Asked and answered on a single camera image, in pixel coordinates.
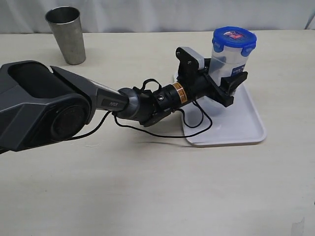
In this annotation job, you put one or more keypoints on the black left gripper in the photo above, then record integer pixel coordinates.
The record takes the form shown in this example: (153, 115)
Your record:
(194, 85)

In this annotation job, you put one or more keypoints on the clear plastic tall container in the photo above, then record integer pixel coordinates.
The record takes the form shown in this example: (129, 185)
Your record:
(226, 62)

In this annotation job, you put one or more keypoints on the blue snap-lock container lid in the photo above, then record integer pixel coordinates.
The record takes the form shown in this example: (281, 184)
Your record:
(234, 37)

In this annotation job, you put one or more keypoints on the stainless steel tumbler cup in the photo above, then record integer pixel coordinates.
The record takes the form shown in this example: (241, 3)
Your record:
(65, 24)

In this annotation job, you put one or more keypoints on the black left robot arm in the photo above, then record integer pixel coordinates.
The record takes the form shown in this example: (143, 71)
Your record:
(42, 105)

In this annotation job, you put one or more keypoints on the white rectangular plastic tray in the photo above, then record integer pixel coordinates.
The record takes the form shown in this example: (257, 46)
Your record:
(238, 124)

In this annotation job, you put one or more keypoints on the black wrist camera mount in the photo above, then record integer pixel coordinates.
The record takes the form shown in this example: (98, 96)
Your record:
(190, 63)

